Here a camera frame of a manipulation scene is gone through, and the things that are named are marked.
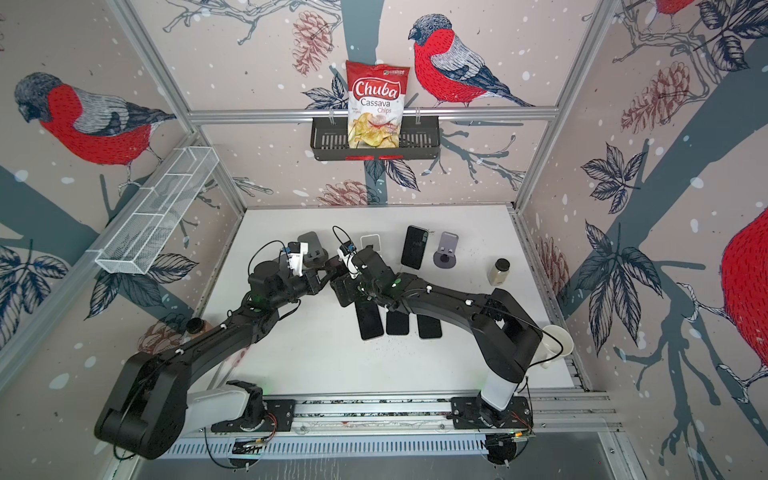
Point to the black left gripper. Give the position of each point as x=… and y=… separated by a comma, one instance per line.
x=312, y=282

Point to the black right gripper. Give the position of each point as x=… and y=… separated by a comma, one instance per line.
x=345, y=285

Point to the black phone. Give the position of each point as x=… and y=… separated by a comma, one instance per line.
x=397, y=323
x=429, y=327
x=343, y=291
x=414, y=247

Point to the wooden round phone stand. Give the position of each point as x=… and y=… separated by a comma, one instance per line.
x=314, y=254

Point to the purple edged phone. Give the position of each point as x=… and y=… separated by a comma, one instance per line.
x=369, y=320

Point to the grey round phone stand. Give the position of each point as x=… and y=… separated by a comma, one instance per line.
x=445, y=255

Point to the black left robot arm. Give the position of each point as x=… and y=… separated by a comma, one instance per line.
x=146, y=409

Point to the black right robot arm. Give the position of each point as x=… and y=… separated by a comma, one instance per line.
x=506, y=335

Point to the yellow liquid jar black lid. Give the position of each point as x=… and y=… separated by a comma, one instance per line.
x=498, y=272

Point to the red cassava chips bag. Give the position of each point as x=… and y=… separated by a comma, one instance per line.
x=376, y=99

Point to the white paper cup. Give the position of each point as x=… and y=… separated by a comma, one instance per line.
x=556, y=342

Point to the white wire phone stand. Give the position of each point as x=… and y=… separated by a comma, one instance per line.
x=372, y=241

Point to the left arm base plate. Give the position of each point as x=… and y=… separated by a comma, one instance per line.
x=277, y=416

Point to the black wall basket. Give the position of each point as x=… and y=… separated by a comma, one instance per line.
x=419, y=140

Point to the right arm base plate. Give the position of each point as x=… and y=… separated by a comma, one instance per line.
x=473, y=413

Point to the white wire mesh basket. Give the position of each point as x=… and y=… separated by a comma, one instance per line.
x=140, y=239

